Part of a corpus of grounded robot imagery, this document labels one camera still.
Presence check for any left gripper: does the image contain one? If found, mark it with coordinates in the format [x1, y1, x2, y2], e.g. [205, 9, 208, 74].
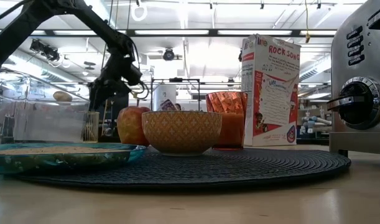
[88, 53, 144, 110]

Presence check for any red yellow apple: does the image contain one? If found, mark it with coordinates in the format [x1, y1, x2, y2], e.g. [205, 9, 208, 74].
[116, 106, 151, 146]

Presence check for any teal glass plate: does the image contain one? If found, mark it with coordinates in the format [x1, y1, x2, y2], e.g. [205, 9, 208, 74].
[0, 142, 147, 174]

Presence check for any patterned ceramic bowl teal inside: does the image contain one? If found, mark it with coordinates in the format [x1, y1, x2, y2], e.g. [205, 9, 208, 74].
[141, 110, 223, 156]

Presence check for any red faceted drinking glass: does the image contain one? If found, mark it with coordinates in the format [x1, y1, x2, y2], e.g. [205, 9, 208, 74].
[205, 91, 248, 151]

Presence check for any Life cereal box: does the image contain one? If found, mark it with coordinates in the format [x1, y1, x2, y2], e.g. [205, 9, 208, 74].
[241, 34, 302, 147]

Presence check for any tan oval object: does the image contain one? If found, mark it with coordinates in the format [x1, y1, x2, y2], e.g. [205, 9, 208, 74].
[52, 90, 73, 102]

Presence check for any white cylinder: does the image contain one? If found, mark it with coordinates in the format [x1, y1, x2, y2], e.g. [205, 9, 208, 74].
[152, 84, 177, 111]

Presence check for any purple white packet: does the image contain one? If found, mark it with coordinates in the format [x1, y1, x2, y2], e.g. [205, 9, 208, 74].
[160, 98, 177, 112]

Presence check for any black ceiling track light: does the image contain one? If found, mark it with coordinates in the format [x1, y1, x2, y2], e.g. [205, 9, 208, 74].
[29, 39, 61, 62]

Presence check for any clear plastic rectangular container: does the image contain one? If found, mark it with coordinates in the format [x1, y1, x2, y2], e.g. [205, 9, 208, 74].
[0, 68, 90, 144]

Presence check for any dark blue round woven placemat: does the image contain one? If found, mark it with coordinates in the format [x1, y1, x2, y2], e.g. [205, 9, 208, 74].
[17, 146, 352, 189]

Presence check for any white blue lab equipment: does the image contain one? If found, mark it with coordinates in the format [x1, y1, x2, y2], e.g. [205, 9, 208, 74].
[298, 107, 332, 136]

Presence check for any silver four-slot toaster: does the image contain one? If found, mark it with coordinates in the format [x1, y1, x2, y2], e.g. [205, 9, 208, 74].
[326, 0, 380, 156]

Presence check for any black metal rack frame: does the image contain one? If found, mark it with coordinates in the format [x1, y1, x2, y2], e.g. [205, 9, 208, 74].
[150, 77, 201, 112]

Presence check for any black round ceiling camera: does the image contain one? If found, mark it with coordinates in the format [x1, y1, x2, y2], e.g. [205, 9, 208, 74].
[162, 48, 175, 62]

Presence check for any white hanging ring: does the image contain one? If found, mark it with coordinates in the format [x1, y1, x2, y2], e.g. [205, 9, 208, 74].
[130, 1, 149, 22]

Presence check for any yellow hanging cable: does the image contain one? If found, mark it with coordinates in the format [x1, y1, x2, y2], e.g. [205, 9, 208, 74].
[304, 0, 312, 44]

